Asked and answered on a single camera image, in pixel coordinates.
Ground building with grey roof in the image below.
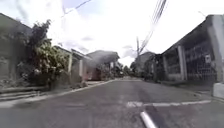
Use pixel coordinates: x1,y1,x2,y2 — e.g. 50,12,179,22
84,49,121,81

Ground distant trees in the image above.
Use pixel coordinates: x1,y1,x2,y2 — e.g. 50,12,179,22
110,63,138,79

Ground utility pole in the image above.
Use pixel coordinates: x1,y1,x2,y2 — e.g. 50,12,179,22
135,35,141,68

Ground grey gabled building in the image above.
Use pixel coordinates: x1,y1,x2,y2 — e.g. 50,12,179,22
133,50,158,80

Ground pink building with pale posts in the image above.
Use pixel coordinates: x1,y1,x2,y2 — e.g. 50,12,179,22
54,44,95,83

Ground grey asphalt road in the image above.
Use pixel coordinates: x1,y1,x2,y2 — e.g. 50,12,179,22
0,78,224,128

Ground large green bush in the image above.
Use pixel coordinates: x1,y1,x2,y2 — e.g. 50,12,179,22
18,19,71,88

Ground robot's own part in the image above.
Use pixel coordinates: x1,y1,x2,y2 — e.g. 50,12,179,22
139,110,158,128

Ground pale concrete pavement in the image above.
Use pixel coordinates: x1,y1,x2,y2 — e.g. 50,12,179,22
0,79,116,108

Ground pale concrete block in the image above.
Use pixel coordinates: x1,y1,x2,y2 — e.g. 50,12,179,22
212,82,224,100

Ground overhead wires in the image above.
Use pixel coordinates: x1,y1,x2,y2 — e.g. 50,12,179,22
61,0,168,56

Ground grey concrete wall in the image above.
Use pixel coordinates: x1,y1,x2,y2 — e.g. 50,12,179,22
0,12,34,89

